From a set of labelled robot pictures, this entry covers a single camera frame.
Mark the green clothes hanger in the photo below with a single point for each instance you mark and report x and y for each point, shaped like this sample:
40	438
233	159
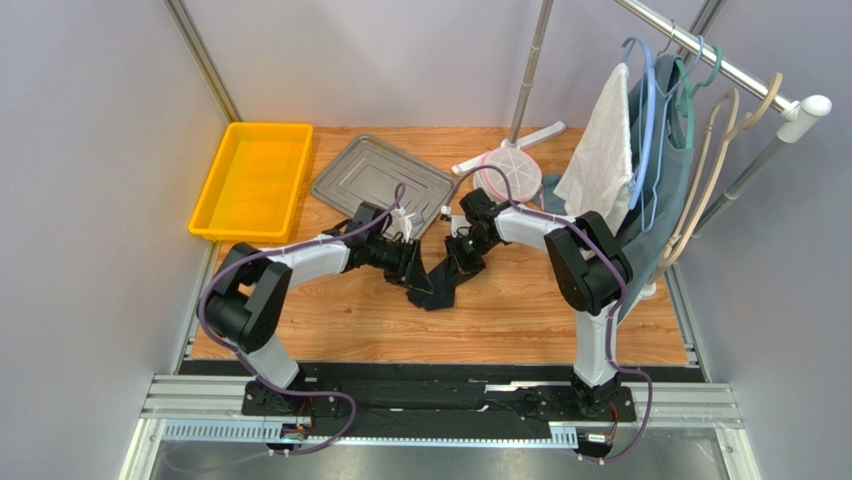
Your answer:
685	90

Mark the blue clothes hanger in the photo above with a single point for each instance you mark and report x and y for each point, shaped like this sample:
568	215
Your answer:
660	162

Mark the beige clothes hanger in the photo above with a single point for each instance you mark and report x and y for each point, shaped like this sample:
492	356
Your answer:
716	140
750	119

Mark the pink white round container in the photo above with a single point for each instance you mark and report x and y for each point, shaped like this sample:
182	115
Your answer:
506	170

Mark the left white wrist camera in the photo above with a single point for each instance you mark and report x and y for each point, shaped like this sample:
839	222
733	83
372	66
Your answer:
405	225

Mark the silver metal tray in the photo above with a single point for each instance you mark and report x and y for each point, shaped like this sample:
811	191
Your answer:
369	169

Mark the black paper napkin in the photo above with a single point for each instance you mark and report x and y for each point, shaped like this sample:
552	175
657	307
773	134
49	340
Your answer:
446	277

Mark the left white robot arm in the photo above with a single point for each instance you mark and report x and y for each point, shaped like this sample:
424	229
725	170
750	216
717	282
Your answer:
242	305

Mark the teal grey garment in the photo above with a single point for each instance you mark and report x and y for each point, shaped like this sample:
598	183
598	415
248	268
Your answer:
644	250

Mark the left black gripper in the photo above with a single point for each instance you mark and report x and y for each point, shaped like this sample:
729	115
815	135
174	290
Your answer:
409	269

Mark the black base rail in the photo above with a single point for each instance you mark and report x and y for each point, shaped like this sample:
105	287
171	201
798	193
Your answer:
439	401

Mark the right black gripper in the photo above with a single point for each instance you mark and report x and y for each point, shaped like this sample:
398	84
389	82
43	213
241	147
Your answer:
463	252

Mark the white towel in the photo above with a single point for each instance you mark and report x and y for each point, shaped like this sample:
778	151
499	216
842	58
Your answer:
597	176

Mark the yellow plastic bin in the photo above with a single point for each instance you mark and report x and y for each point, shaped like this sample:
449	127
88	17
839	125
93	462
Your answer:
253	187

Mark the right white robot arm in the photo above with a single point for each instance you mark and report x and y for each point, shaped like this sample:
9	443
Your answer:
590	268

